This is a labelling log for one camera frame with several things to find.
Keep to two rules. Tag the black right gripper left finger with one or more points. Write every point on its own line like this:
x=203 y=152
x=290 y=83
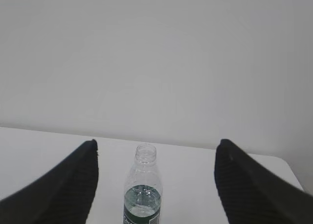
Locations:
x=64 y=195

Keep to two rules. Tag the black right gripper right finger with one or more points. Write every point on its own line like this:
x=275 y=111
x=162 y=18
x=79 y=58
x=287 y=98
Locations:
x=251 y=194

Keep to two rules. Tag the clear green-label water bottle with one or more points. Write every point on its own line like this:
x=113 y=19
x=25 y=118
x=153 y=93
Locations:
x=143 y=188

